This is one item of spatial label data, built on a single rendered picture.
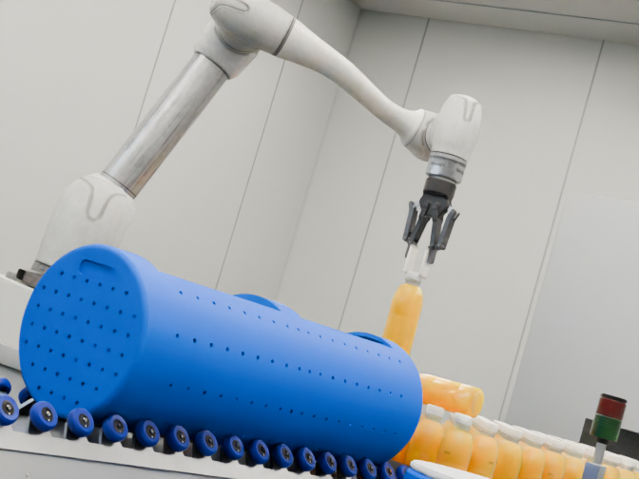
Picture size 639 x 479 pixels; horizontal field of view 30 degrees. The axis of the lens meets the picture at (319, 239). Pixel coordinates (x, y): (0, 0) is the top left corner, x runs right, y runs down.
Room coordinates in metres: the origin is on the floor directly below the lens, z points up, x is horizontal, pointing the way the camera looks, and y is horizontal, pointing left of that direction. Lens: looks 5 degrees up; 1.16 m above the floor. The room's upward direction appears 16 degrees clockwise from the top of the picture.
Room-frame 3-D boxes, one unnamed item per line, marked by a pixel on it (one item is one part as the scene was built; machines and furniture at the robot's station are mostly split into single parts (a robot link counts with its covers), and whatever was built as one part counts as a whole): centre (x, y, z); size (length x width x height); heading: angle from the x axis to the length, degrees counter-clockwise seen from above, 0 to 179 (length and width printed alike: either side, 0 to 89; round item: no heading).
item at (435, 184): (2.81, -0.24, 1.59); 0.08 x 0.07 x 0.09; 53
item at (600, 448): (2.75, -0.75, 1.18); 0.06 x 0.06 x 0.16
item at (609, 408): (2.75, -0.75, 1.23); 0.06 x 0.06 x 0.04
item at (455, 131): (2.82, -0.24, 1.77); 0.13 x 0.11 x 0.16; 13
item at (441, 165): (2.81, -0.24, 1.67); 0.09 x 0.09 x 0.06
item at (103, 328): (2.26, 0.06, 1.09); 0.88 x 0.28 x 0.28; 143
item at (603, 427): (2.75, -0.75, 1.18); 0.06 x 0.06 x 0.05
